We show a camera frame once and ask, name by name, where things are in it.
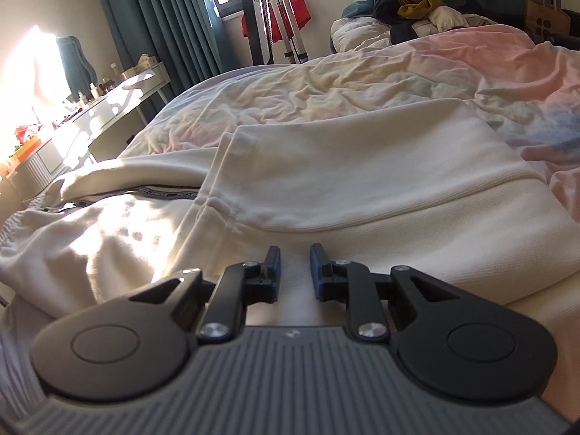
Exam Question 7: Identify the cream white sweatpants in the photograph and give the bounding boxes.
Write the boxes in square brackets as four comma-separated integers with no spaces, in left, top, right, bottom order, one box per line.
[1,100,579,326]

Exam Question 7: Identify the dark clothes pile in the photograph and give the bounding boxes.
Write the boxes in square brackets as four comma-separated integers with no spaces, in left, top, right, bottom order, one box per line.
[342,0,419,44]

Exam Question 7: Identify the white desk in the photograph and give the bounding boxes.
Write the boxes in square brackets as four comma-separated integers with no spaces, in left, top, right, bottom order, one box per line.
[7,62,170,201]

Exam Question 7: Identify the white pillow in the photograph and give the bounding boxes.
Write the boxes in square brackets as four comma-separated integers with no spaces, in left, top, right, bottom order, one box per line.
[330,17,392,52]

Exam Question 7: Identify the pastel pink blue duvet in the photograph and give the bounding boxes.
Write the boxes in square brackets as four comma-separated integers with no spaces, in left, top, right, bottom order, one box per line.
[0,24,580,422]

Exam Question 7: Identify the teal green curtain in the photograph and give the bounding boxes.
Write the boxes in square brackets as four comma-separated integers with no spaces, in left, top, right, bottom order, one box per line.
[92,0,563,121]

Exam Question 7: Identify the red cloth item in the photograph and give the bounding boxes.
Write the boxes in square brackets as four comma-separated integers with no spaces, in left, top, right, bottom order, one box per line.
[268,0,312,42]

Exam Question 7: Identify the white panel heater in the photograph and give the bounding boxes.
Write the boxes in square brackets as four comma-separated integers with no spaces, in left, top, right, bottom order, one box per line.
[241,0,271,66]

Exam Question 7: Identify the mustard yellow garment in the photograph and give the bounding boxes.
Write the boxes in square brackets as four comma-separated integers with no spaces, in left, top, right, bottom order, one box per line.
[397,0,445,20]

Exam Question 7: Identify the silver black tripod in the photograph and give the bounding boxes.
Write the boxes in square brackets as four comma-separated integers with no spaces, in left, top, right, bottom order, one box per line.
[241,0,309,66]

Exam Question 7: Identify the brown paper bag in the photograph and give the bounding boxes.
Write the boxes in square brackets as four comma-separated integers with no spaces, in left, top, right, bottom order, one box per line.
[525,0,570,43]

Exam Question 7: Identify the teal towel on wall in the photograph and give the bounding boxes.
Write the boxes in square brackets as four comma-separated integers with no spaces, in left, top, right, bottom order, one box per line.
[56,36,97,102]

